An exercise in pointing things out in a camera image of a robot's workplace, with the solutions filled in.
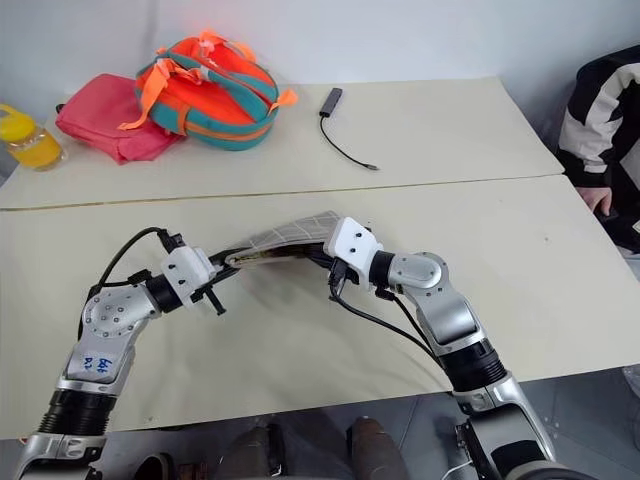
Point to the person in black white jacket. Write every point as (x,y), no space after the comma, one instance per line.
(607,125)

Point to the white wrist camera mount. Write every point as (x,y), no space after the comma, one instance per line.
(184,272)
(356,245)

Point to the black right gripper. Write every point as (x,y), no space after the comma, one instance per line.
(341,278)

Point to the yellow drink bottle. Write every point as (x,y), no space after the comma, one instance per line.
(31,142)

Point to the orange and teal backpack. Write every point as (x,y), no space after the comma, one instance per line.
(210,95)

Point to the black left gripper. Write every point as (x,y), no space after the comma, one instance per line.
(210,295)

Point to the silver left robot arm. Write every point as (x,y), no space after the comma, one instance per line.
(107,320)

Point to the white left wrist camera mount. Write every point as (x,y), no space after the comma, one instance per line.
(184,272)

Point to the grey plaid pouch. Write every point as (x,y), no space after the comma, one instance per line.
(295,235)

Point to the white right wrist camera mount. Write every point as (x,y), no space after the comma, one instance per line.
(356,245)

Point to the bystander bare hand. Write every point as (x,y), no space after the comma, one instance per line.
(596,198)

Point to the dark rounded shape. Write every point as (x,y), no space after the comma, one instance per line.
(376,450)
(161,467)

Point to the pink fabric bag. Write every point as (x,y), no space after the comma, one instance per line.
(107,117)

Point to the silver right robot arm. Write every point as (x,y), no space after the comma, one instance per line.
(450,310)

